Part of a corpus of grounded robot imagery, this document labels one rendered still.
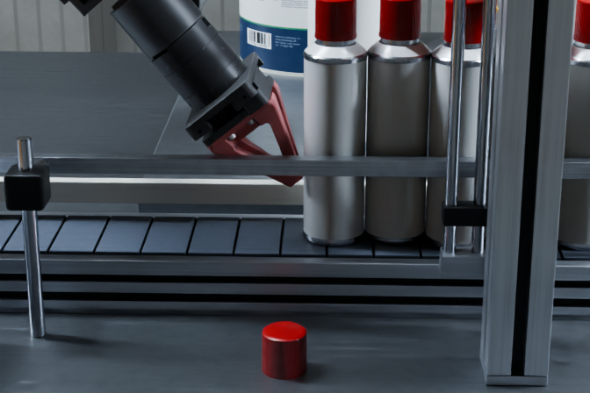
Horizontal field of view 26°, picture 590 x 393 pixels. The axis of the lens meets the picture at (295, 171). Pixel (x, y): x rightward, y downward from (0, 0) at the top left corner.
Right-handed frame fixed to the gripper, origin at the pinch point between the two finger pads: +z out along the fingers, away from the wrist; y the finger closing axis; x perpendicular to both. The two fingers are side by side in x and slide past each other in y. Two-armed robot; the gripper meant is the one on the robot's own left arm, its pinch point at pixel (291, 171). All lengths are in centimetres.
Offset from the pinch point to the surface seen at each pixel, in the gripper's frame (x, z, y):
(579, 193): -17.8, 15.4, -2.3
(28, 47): 101, -14, 264
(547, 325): -11.1, 16.7, -16.3
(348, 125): -6.6, -0.7, -2.0
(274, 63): 6, 1, 54
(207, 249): 8.9, 0.3, -3.1
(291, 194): 2.1, 2.5, 3.4
